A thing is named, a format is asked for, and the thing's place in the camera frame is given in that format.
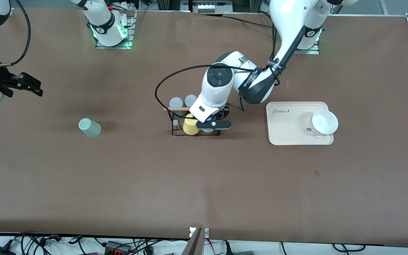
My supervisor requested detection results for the mint green cup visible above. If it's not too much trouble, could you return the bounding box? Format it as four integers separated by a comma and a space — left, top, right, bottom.
79, 118, 102, 138

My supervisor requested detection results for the black wire cup rack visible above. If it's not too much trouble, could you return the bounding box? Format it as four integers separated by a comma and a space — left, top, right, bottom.
164, 106, 222, 137

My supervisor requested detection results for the grey metal post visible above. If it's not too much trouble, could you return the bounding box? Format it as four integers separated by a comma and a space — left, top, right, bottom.
182, 228, 204, 255

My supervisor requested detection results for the beige rabbit print tray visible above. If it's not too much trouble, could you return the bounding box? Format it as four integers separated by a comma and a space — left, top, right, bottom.
266, 102, 334, 146

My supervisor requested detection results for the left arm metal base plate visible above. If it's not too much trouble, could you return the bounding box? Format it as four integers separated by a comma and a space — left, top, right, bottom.
294, 39, 321, 55

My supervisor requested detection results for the white bowl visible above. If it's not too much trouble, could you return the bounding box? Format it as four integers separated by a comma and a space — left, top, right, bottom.
309, 110, 339, 137

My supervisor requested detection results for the white power strip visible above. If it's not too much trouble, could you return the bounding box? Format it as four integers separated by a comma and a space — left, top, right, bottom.
119, 1, 144, 11

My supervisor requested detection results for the white post bracket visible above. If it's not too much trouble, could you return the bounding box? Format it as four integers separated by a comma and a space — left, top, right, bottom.
189, 227, 210, 238

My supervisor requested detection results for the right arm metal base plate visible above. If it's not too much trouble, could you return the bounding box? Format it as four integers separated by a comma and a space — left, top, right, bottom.
95, 10, 135, 49

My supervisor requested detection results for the grey box with white connectors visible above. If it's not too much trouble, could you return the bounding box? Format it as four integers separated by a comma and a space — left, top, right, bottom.
190, 0, 233, 14

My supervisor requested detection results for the long black table cable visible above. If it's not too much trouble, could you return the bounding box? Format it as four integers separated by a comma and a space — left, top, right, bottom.
203, 13, 275, 29

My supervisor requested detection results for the black box with red switches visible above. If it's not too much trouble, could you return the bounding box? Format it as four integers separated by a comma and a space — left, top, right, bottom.
105, 241, 132, 255

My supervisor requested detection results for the yellow cup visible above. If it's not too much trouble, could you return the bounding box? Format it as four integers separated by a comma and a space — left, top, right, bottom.
183, 113, 200, 136

